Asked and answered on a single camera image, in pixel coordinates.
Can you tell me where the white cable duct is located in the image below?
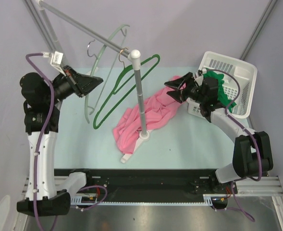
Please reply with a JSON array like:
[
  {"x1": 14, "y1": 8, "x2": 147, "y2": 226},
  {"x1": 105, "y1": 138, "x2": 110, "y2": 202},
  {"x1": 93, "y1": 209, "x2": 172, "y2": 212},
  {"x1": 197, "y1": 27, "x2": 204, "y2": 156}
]
[{"x1": 70, "y1": 193, "x2": 231, "y2": 209}]

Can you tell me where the white plastic basket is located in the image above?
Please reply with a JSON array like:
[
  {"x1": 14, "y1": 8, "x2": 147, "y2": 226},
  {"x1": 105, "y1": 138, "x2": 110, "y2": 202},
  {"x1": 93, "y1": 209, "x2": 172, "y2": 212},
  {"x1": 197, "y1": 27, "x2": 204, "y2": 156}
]
[{"x1": 193, "y1": 51, "x2": 258, "y2": 119}]

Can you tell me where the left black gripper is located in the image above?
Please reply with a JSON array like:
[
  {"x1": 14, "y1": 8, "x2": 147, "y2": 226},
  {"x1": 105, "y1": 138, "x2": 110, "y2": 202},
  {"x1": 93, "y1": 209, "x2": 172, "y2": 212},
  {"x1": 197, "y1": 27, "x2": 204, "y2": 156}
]
[{"x1": 45, "y1": 65, "x2": 103, "y2": 105}]

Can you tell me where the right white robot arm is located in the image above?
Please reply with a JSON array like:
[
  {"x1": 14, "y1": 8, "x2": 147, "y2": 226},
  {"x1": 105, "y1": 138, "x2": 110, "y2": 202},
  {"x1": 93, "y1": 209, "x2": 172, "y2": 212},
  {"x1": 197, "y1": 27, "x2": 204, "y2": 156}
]
[{"x1": 164, "y1": 71, "x2": 273, "y2": 193}]

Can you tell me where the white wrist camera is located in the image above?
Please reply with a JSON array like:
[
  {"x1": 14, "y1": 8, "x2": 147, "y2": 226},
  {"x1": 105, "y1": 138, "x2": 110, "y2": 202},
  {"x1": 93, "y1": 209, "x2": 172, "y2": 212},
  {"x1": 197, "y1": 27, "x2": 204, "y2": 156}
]
[
  {"x1": 42, "y1": 51, "x2": 65, "y2": 75},
  {"x1": 194, "y1": 68, "x2": 207, "y2": 86}
]

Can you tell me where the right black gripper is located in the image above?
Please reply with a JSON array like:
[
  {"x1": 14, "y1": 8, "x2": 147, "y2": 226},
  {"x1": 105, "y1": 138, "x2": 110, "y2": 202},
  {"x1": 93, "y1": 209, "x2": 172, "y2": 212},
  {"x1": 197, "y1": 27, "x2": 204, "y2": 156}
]
[{"x1": 164, "y1": 72, "x2": 206, "y2": 104}]

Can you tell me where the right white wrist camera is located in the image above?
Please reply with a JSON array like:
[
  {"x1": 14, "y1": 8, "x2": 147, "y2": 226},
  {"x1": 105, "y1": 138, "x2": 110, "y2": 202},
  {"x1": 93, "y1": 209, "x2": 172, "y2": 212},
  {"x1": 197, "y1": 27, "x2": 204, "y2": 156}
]
[{"x1": 194, "y1": 68, "x2": 207, "y2": 86}]

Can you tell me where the light green wire hanger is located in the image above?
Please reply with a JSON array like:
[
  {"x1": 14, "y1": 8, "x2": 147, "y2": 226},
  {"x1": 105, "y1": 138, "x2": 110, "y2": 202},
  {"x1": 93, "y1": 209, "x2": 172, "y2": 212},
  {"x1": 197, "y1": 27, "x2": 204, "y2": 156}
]
[{"x1": 84, "y1": 38, "x2": 117, "y2": 124}]

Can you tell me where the green hanger with gold hook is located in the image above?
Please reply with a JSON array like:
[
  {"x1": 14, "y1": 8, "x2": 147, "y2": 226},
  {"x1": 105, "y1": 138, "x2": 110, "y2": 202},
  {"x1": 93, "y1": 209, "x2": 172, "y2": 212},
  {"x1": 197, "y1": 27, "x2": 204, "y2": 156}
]
[{"x1": 92, "y1": 48, "x2": 160, "y2": 129}]

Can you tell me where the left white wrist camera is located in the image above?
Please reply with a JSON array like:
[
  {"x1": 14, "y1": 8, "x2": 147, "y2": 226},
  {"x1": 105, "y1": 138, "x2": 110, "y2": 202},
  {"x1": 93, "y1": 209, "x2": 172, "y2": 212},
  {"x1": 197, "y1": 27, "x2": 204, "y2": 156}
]
[{"x1": 42, "y1": 51, "x2": 65, "y2": 75}]

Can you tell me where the purple cable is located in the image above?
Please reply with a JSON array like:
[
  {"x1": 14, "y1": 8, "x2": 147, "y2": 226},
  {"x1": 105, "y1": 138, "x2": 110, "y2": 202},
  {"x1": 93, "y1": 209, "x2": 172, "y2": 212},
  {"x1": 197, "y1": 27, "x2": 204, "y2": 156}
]
[
  {"x1": 212, "y1": 69, "x2": 263, "y2": 222},
  {"x1": 25, "y1": 52, "x2": 58, "y2": 231}
]

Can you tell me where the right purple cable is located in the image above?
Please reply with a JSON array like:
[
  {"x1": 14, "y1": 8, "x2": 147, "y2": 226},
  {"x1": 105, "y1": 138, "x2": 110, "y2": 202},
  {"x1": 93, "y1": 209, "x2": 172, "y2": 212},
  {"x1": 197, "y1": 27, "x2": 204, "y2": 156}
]
[{"x1": 212, "y1": 69, "x2": 263, "y2": 222}]

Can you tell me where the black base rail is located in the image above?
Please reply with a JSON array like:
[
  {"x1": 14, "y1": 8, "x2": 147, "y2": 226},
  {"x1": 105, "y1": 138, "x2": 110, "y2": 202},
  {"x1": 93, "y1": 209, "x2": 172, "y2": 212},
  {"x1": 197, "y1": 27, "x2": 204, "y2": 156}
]
[{"x1": 53, "y1": 168, "x2": 243, "y2": 202}]

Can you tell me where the pink t shirt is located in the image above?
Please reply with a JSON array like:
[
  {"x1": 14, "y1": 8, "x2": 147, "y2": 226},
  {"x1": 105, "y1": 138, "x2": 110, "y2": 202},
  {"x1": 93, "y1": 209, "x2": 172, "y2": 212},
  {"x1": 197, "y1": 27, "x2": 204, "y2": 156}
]
[{"x1": 113, "y1": 87, "x2": 182, "y2": 154}]

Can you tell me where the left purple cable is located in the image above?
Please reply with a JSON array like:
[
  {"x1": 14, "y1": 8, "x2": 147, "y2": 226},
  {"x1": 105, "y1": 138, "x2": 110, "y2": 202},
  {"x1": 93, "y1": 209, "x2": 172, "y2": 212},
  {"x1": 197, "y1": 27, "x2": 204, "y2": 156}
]
[{"x1": 25, "y1": 52, "x2": 58, "y2": 231}]

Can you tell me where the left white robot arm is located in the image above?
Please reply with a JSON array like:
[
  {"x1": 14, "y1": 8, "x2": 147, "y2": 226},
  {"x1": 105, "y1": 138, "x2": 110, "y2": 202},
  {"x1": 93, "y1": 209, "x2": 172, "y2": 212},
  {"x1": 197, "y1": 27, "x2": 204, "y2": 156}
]
[{"x1": 16, "y1": 65, "x2": 103, "y2": 217}]

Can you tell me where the green t shirt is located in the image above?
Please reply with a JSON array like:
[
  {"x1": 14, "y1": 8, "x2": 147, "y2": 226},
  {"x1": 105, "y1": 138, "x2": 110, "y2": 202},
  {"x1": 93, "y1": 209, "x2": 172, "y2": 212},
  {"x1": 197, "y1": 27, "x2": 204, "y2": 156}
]
[{"x1": 203, "y1": 68, "x2": 231, "y2": 106}]

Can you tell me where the grey clothes rack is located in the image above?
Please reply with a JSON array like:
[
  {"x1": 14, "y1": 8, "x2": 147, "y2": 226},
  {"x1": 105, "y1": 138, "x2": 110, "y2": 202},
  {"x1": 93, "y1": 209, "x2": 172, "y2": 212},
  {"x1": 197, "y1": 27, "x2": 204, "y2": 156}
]
[{"x1": 37, "y1": 0, "x2": 156, "y2": 164}]

